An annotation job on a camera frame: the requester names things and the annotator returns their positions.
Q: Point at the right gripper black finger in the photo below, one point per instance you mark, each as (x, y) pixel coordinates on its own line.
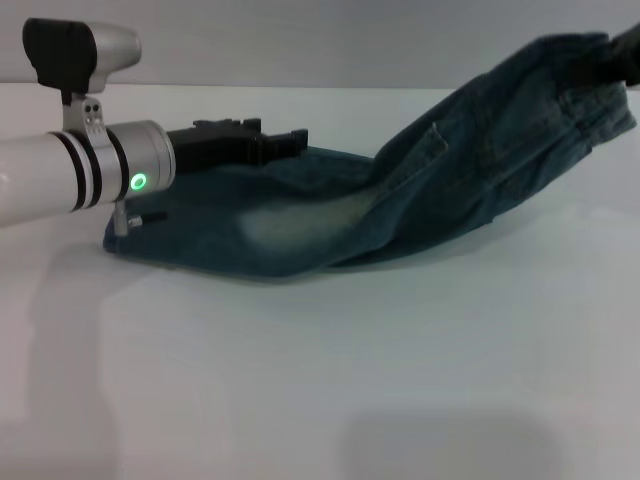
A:
(617, 67)
(627, 37)

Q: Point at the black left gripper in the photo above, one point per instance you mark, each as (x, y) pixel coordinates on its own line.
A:
(220, 150)

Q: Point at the blue denim shorts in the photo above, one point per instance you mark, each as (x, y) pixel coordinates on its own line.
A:
(300, 235)

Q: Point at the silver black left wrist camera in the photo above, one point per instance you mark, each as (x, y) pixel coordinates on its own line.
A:
(75, 55)

